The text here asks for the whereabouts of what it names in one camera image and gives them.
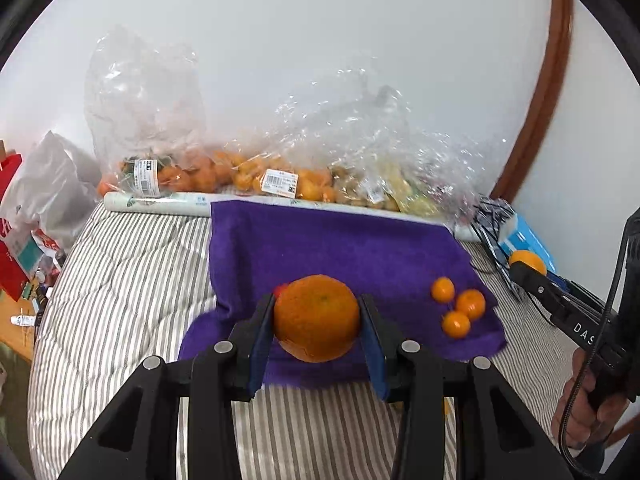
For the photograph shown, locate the blue white tissue box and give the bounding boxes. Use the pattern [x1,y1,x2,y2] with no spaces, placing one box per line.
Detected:
[498,214,556,275]

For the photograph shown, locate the clutter of packages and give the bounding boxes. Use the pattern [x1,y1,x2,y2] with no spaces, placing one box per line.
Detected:
[20,229,66,324]

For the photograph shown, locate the large orange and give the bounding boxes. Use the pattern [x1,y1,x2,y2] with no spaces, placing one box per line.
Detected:
[273,274,360,364]

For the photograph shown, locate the person's right hand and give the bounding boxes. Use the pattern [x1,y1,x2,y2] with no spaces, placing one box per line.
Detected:
[551,348,629,450]

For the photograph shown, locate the grey plastic bag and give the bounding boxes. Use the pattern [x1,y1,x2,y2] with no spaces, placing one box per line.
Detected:
[1,132,99,250]

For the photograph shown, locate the middle clear bag of oranges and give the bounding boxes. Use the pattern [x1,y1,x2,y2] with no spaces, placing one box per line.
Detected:
[233,67,410,209]

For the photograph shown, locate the left clear bag of oranges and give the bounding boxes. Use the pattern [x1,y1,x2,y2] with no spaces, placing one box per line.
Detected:
[84,26,233,198]

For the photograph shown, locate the right clear bag yellow fruit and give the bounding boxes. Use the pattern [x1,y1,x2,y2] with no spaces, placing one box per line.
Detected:
[329,131,499,222]

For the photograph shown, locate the purple towel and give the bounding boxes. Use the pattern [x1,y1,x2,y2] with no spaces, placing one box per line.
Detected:
[179,200,506,361]

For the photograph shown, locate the red paper shopping bag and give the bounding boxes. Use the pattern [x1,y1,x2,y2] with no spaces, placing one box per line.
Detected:
[1,154,29,301]

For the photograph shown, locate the clear bag of oranges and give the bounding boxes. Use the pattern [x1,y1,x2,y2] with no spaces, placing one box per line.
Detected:
[84,26,233,198]
[233,67,410,209]

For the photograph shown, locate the striped quilted mattress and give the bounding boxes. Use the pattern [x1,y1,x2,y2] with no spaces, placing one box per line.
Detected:
[27,201,586,480]

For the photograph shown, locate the medium orange behind finger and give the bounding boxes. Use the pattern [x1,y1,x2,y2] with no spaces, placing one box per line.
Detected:
[454,289,486,322]

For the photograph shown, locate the orange near right finger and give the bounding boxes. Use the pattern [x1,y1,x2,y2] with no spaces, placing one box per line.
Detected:
[442,311,472,339]

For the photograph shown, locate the small orange on towel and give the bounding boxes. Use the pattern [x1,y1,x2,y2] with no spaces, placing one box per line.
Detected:
[431,276,456,304]

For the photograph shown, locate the small red tomato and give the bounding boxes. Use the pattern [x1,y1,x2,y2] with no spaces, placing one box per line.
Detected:
[272,283,288,298]

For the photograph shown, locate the wooden side table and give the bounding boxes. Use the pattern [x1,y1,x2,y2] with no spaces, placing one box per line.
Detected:
[0,292,36,362]

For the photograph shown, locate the black cables bundle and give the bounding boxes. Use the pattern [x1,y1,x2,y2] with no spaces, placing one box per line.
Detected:
[470,195,532,302]

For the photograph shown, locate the small orange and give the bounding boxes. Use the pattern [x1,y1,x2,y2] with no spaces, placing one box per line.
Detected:
[508,249,547,275]
[431,276,456,304]

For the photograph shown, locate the brown wooden door frame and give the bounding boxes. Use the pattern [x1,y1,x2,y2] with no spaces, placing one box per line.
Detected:
[490,0,574,202]

